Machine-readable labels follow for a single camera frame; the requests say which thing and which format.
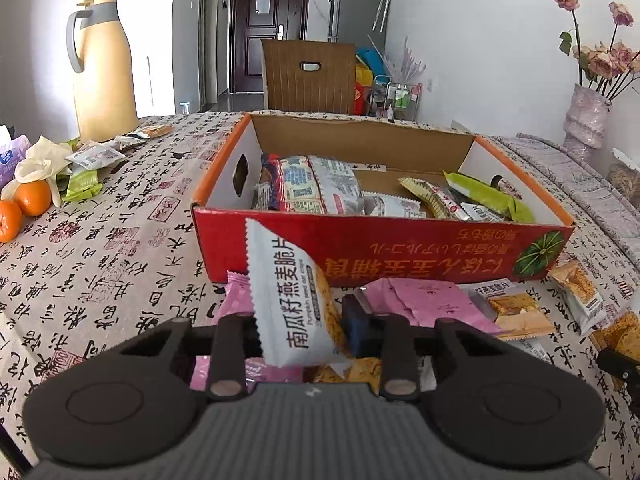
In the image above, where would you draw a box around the pink textured vase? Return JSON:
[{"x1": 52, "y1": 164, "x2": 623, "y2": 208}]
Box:
[{"x1": 564, "y1": 82, "x2": 614, "y2": 151}]

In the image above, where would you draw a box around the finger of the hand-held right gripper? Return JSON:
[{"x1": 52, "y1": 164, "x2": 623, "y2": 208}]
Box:
[{"x1": 597, "y1": 348, "x2": 640, "y2": 392}]

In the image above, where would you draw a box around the folded pink grey blanket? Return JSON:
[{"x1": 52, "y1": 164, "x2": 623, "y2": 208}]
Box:
[{"x1": 500, "y1": 132, "x2": 640, "y2": 272}]

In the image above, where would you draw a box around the orange snack packet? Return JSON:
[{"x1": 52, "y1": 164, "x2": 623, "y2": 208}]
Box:
[
  {"x1": 302, "y1": 357, "x2": 386, "y2": 386},
  {"x1": 132, "y1": 125, "x2": 174, "y2": 140}
]

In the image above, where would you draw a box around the small white snack packet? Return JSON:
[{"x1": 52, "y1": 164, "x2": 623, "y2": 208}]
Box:
[
  {"x1": 457, "y1": 202, "x2": 506, "y2": 224},
  {"x1": 362, "y1": 192, "x2": 421, "y2": 219}
]

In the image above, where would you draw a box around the tangerine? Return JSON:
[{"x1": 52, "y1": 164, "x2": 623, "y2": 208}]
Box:
[
  {"x1": 0, "y1": 200, "x2": 24, "y2": 244},
  {"x1": 15, "y1": 180, "x2": 53, "y2": 217}
]

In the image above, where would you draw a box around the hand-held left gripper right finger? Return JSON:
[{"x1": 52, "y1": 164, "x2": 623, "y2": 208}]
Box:
[{"x1": 343, "y1": 294, "x2": 502, "y2": 404}]

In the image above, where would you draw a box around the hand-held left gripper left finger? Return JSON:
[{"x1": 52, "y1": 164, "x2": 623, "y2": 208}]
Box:
[{"x1": 119, "y1": 313, "x2": 264, "y2": 402}]

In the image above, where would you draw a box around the pink snack packet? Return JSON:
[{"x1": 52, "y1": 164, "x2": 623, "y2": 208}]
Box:
[
  {"x1": 192, "y1": 270, "x2": 302, "y2": 392},
  {"x1": 362, "y1": 277, "x2": 501, "y2": 336}
]

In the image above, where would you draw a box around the beige snack bar packet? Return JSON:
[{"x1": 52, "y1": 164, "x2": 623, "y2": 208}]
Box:
[{"x1": 397, "y1": 176, "x2": 471, "y2": 221}]

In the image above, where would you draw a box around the purple dried grass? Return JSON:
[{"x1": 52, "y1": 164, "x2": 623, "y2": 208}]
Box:
[{"x1": 367, "y1": 35, "x2": 426, "y2": 87}]

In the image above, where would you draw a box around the grey interior door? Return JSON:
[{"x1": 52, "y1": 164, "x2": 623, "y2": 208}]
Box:
[{"x1": 199, "y1": 0, "x2": 222, "y2": 106}]

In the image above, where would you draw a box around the small green snack packet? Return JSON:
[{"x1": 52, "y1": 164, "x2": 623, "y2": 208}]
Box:
[{"x1": 65, "y1": 167, "x2": 101, "y2": 202}]

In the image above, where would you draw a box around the yellow thermos jug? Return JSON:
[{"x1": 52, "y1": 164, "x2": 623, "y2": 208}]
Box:
[{"x1": 66, "y1": 0, "x2": 139, "y2": 144}]

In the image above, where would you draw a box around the glass jar white lid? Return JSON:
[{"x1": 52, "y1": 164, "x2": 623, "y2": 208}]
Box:
[{"x1": 607, "y1": 149, "x2": 640, "y2": 202}]

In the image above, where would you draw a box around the tissue pack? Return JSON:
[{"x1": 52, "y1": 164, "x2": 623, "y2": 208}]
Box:
[{"x1": 0, "y1": 135, "x2": 31, "y2": 196}]

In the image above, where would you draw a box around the dark brown door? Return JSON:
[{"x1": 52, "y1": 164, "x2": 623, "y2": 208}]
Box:
[{"x1": 230, "y1": 0, "x2": 311, "y2": 96}]

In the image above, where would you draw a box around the wire trolley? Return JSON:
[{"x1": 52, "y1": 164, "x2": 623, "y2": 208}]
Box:
[{"x1": 370, "y1": 77, "x2": 424, "y2": 122}]

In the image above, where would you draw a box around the bunch of dried roses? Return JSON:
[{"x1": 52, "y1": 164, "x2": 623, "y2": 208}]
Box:
[{"x1": 550, "y1": 0, "x2": 640, "y2": 102}]

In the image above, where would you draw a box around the cream rubber glove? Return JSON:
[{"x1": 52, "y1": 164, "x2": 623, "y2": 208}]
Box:
[{"x1": 14, "y1": 135, "x2": 74, "y2": 206}]

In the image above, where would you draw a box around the grey refrigerator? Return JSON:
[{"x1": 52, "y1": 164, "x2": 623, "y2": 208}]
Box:
[{"x1": 327, "y1": 0, "x2": 396, "y2": 49}]

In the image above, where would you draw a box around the white oat crisp packet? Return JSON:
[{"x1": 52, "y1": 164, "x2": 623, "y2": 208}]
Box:
[
  {"x1": 244, "y1": 217, "x2": 352, "y2": 367},
  {"x1": 547, "y1": 262, "x2": 609, "y2": 336},
  {"x1": 470, "y1": 280, "x2": 556, "y2": 341},
  {"x1": 590, "y1": 310, "x2": 640, "y2": 361}
]

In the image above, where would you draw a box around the long green snack packet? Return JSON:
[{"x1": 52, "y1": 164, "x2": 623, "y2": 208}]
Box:
[{"x1": 442, "y1": 171, "x2": 536, "y2": 224}]

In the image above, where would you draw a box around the large grey snack bag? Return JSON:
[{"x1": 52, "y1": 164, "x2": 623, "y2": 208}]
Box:
[{"x1": 261, "y1": 154, "x2": 367, "y2": 216}]

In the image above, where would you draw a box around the red cardboard box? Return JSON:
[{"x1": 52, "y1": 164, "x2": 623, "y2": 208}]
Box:
[{"x1": 191, "y1": 112, "x2": 577, "y2": 289}]

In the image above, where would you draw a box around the wooden chair back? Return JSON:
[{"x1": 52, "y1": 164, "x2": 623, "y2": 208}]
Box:
[{"x1": 261, "y1": 39, "x2": 357, "y2": 116}]

